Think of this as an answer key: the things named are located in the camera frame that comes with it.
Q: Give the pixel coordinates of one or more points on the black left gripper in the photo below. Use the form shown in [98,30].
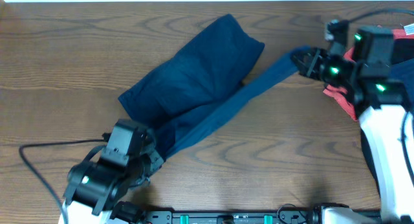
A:
[155,157]

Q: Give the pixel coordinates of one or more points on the blue folded garment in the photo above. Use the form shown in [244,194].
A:
[404,72]

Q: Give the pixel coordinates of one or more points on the white garment tag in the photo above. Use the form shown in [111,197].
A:
[409,29]

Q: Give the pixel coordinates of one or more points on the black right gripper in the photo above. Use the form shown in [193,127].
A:
[312,68]

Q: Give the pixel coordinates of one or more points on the dark blue shorts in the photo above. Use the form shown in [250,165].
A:
[200,89]

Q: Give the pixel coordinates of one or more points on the red garment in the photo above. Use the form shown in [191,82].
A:
[403,51]

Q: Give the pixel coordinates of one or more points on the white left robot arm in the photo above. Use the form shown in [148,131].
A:
[97,185]

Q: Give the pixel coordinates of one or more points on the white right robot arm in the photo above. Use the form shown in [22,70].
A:
[382,107]

